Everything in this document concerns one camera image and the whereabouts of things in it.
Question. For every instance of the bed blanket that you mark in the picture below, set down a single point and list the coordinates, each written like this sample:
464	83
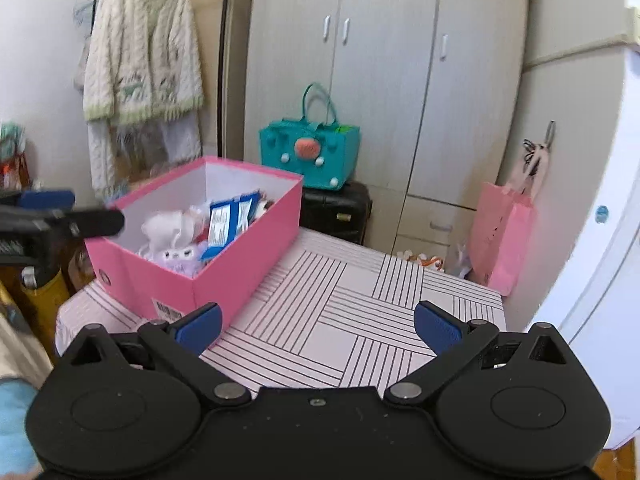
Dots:
15	410

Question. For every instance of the teal felt tote bag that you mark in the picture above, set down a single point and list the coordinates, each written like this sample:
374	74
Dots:
320	157

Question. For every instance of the white wardrobe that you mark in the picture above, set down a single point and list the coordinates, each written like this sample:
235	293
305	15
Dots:
380	85

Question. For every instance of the black clothes rack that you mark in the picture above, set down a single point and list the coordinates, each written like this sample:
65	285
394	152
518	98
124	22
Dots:
226	60

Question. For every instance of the purple plush toy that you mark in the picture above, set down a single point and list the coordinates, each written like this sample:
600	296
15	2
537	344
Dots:
180	257

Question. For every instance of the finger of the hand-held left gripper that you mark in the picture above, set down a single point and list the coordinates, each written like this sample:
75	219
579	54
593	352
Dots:
47	199
85	222

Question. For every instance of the pink paper bag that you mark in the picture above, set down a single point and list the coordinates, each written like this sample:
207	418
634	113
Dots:
500	240

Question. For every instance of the blue wet wipes pack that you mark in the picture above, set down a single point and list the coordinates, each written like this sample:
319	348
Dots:
235	217

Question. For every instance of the white green knit cardigan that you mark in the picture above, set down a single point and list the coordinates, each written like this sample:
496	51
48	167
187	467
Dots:
145	60

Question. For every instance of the white door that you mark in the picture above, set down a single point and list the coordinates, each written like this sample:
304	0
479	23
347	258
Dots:
600	310

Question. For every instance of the round blue sticker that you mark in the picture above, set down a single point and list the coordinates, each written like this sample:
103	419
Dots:
602	214

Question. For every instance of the yellow black container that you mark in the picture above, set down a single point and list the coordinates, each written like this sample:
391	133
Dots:
45	305

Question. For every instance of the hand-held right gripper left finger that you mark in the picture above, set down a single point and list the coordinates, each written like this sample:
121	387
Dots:
200	329

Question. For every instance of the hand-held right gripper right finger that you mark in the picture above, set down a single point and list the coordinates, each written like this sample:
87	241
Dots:
437	332

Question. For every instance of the black suitcase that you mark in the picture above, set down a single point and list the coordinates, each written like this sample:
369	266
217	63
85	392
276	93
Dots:
335	212

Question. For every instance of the clear plastic bag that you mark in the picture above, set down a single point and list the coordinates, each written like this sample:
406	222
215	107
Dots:
464	260

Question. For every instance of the pink cardboard box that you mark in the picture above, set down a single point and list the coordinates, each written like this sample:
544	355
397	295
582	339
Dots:
240	270

